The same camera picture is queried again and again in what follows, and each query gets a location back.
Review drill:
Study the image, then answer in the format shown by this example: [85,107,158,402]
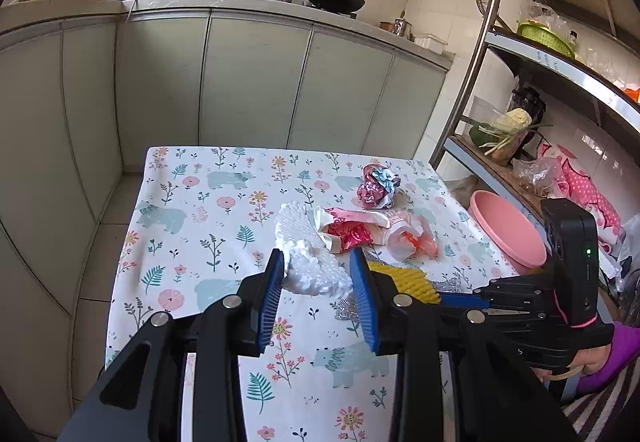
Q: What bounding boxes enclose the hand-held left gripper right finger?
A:
[348,248,581,442]

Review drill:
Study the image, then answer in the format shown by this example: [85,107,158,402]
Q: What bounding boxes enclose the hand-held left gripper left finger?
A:
[57,248,286,442]

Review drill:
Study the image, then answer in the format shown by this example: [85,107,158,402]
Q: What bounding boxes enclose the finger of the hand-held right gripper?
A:
[439,289,493,313]

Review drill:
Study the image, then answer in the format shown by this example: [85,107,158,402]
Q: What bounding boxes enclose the silver foil scrap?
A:
[330,274,468,323]

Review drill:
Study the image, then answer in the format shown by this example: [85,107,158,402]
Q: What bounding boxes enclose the yellow foam fruit net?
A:
[367,262,442,305]

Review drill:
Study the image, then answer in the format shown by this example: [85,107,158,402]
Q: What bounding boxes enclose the white foam fruit net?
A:
[274,202,355,299]

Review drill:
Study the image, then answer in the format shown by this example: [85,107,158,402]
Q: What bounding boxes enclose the pink plastic bucket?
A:
[469,190,548,276]

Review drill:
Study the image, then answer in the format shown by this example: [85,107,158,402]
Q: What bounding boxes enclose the orange white plastic bag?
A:
[382,214,440,260]

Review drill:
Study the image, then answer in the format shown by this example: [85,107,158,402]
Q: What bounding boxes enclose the pink white plastic wrapper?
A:
[312,206,396,253]

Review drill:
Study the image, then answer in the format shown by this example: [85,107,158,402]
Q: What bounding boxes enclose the pink foil wrapper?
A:
[356,163,403,211]

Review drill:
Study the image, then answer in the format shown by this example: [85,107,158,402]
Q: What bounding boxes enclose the person's right forearm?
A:
[575,319,640,393]

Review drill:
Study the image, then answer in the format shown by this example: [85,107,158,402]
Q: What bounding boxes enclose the pink polka dot cloth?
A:
[537,143,623,247]

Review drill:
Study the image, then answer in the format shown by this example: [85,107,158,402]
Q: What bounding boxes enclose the clear plastic bag with scraps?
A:
[511,156,566,197]

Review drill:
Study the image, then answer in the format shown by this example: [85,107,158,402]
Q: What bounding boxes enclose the floral bear print tablecloth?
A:
[104,145,518,442]

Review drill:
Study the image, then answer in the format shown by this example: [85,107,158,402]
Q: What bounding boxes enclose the person's striped clothing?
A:
[562,369,640,442]

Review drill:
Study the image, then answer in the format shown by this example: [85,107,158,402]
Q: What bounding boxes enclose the green onions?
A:
[480,123,553,157]

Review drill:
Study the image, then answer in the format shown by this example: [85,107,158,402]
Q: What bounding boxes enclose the cauliflower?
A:
[492,108,533,133]

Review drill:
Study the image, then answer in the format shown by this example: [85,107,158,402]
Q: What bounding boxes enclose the green pepper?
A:
[468,123,493,147]

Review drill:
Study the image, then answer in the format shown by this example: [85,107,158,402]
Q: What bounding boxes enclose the black blender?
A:
[510,86,547,157]

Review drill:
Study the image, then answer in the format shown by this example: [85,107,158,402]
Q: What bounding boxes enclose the clear plastic container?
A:
[467,96,531,167]

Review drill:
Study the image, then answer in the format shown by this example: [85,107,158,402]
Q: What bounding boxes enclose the metal storage rack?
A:
[430,0,640,313]

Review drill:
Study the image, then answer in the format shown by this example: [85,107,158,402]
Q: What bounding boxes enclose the green plastic basket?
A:
[516,20,577,60]

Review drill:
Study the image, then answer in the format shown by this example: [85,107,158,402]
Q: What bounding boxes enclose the grey kitchen cabinet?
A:
[0,0,457,438]

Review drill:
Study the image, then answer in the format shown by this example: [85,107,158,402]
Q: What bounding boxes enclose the clear plastic bags in basket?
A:
[517,2,586,52]

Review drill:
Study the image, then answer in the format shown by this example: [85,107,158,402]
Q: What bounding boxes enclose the white plastic container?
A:
[412,33,447,55]

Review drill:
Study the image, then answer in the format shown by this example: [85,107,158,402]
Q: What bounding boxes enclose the small steel pot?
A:
[392,12,413,41]

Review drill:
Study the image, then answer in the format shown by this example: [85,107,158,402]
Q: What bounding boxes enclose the white power cable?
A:
[125,0,148,25]

